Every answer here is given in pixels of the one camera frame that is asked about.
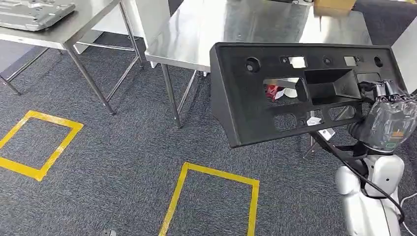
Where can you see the brown cardboard box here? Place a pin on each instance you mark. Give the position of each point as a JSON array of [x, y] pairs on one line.
[[334, 5]]

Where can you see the long black plastic panel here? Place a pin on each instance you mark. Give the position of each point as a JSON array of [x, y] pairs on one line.
[[241, 97]]

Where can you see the white label tag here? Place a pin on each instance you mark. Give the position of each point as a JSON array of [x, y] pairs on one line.
[[326, 133]]

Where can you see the grey sheet metal part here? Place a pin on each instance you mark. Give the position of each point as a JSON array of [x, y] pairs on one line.
[[32, 14]]

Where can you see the red packet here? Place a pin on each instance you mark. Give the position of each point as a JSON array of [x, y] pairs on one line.
[[272, 92]]

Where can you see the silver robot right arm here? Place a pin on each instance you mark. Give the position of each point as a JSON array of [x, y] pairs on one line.
[[368, 208]]

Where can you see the white panel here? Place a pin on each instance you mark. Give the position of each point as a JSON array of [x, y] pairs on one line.
[[407, 58]]

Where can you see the white paper scrap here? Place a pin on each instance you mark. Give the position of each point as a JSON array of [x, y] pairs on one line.
[[290, 92]]

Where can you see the stainless steel table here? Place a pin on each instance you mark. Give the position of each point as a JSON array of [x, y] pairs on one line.
[[228, 26], [81, 22]]

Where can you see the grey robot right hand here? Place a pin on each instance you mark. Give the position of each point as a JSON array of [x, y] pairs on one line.
[[391, 120]]

